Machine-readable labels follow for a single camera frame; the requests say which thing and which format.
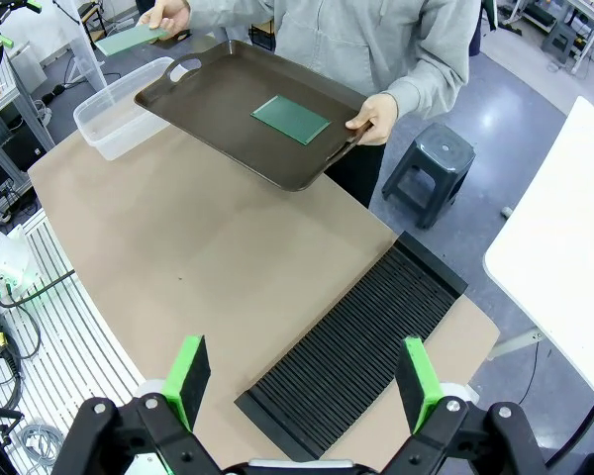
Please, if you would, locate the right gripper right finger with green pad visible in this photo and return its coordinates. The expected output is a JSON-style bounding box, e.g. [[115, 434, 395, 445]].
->
[[375, 335, 545, 475]]

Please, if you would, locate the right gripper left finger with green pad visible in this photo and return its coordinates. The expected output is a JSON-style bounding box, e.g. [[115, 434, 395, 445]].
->
[[51, 334, 229, 475]]

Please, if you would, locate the grey tile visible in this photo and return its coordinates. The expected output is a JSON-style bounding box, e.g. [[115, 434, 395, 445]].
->
[[94, 23, 169, 57]]

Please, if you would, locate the dark brown serving tray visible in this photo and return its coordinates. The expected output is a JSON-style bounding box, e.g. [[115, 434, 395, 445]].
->
[[133, 40, 375, 193]]

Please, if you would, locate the person's left forearm, gray sleeve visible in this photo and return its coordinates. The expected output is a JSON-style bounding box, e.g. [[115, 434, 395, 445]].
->
[[379, 44, 482, 123]]

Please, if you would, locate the person's right forearm, gray sleeve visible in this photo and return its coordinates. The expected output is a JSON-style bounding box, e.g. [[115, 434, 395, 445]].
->
[[185, 0, 288, 36]]

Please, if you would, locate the person's right hand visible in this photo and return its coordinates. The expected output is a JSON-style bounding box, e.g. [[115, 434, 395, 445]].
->
[[137, 0, 192, 37]]

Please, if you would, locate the person's left hand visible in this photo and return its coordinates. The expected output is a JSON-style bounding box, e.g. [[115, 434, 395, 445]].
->
[[345, 92, 400, 147]]

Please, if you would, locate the translucent white panel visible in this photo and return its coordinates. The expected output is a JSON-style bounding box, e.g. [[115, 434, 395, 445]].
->
[[53, 0, 105, 95]]

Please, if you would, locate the black slotted PCB rack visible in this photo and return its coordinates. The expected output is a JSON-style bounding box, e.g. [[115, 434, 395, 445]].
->
[[233, 230, 469, 464]]

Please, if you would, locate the white slotted aluminium platform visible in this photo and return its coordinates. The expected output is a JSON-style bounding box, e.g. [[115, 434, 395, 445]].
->
[[0, 207, 148, 475]]

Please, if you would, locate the clear plastic storage box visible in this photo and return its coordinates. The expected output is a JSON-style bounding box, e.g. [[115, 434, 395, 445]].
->
[[72, 55, 189, 162]]

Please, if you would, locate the white table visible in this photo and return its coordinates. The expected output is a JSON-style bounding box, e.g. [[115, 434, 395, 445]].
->
[[483, 96, 594, 397]]

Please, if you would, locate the dark gray plastic stool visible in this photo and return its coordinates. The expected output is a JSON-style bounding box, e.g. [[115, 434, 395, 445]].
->
[[380, 122, 477, 232]]

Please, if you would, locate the person in gray hoodie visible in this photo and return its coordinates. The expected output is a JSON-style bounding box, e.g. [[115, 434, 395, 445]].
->
[[187, 0, 484, 209]]

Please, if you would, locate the aluminium frame cart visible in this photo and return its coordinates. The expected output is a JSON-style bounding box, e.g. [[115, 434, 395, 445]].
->
[[0, 44, 55, 224]]

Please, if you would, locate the gray coiled cable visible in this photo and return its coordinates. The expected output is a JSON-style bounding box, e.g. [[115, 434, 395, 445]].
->
[[17, 423, 65, 466]]

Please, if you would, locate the thick black cable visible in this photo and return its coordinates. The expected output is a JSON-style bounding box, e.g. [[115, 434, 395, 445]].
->
[[544, 375, 594, 469]]

